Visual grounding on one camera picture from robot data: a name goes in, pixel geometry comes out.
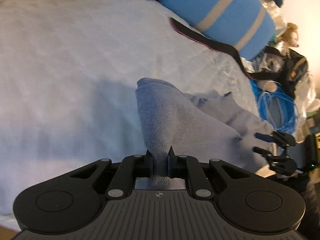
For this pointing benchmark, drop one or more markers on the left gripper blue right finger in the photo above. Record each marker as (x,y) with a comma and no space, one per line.
(190,170)

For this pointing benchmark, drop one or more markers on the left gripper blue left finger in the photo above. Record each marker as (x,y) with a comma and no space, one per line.
(123,175)

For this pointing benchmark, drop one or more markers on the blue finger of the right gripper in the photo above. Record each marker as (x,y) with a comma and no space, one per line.
(263,152)
(264,137)

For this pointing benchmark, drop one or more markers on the grey-blue fleece jacket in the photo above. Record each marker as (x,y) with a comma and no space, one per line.
(204,128)

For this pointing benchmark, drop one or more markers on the black bag with clutter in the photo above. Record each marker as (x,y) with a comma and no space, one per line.
(272,70)

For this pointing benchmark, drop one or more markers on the right blue striped pillow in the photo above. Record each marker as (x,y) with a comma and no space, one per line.
(244,24)

